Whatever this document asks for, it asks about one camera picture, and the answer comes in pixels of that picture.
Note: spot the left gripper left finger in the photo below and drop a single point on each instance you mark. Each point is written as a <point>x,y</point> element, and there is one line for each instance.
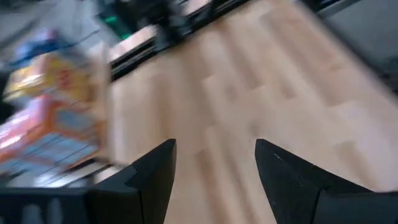
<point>93,207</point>

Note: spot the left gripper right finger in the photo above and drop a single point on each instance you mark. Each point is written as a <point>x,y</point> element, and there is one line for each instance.
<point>311,199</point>

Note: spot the orange Mini Wheats cereal box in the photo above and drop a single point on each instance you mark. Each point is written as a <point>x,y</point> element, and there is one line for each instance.
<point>62,124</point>

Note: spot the yellow Corn Pops cereal box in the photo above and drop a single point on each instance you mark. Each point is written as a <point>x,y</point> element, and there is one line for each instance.
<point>53,77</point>

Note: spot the blue Frosted Flakes cereal box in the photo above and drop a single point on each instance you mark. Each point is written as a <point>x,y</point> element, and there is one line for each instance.
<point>37,46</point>

